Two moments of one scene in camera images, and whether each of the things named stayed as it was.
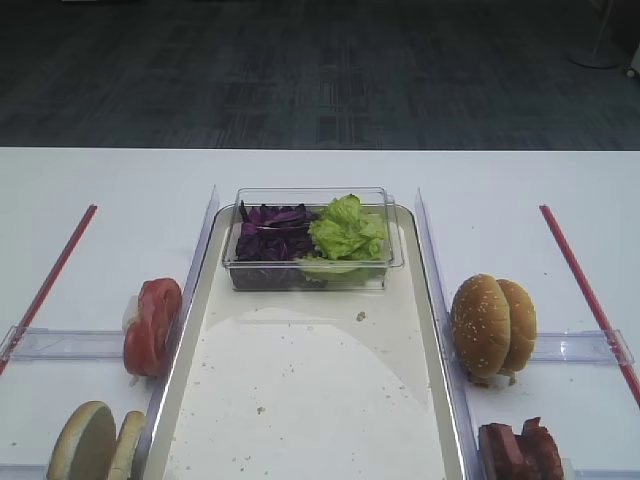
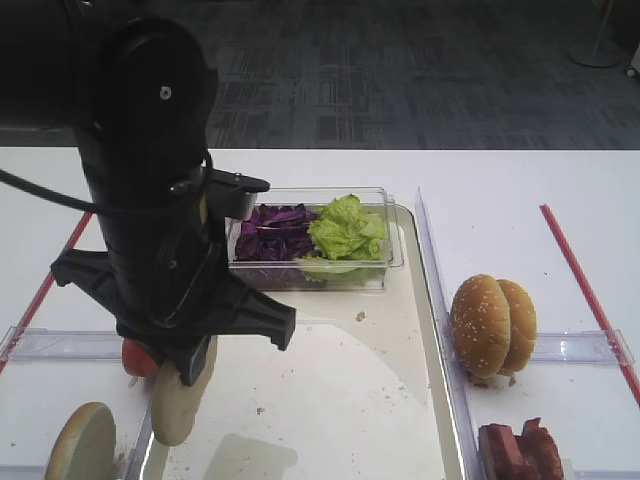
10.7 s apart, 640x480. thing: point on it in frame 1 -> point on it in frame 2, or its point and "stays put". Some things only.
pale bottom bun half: (126, 444) -> (175, 403)
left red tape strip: (91, 209) stays put
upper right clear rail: (588, 347) stays put
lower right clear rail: (569, 472) stays put
